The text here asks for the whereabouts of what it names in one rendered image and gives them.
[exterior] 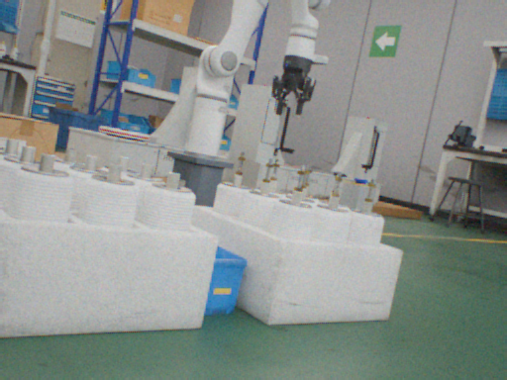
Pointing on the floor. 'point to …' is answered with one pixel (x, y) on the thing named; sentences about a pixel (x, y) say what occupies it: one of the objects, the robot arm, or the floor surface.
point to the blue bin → (225, 282)
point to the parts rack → (156, 44)
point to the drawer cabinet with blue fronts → (42, 95)
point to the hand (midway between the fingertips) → (287, 111)
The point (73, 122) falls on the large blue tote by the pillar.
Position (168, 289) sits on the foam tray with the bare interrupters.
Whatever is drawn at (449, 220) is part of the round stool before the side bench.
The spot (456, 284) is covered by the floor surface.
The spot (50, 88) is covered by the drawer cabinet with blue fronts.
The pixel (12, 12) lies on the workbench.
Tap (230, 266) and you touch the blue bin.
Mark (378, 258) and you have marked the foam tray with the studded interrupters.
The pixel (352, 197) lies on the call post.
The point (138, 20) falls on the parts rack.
